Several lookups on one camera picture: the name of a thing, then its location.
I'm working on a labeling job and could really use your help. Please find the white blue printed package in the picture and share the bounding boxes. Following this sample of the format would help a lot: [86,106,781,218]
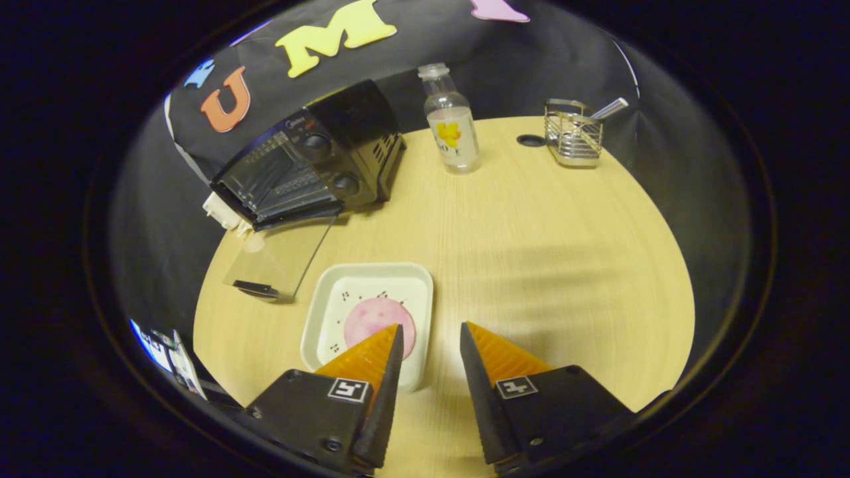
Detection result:
[129,319,208,400]

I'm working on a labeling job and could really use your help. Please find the white square plate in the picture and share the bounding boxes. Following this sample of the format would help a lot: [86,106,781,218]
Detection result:
[300,262,435,394]

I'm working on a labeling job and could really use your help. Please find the metal utensil handle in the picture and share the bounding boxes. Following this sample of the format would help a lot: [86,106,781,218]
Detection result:
[588,98,629,121]

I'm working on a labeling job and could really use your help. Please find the clear bottle with yellow label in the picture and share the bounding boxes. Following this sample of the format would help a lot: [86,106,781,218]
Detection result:
[417,63,480,175]

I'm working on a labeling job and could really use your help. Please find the black electric oven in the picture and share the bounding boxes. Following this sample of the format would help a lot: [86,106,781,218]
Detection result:
[209,80,407,303]

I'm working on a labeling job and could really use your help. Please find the pink meat slice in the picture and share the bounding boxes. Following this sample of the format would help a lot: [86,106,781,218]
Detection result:
[343,297,417,359]

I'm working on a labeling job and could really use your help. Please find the white divided dish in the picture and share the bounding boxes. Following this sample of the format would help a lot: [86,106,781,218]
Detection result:
[203,191,254,234]

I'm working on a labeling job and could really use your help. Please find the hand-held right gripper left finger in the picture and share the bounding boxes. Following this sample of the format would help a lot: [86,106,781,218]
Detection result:
[244,323,404,475]

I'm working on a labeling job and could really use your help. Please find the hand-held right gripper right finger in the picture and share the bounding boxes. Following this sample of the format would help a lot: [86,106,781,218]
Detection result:
[460,321,637,473]

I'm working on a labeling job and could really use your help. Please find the metal wire utensil holder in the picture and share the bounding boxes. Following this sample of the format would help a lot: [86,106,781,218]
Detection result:
[545,98,605,168]

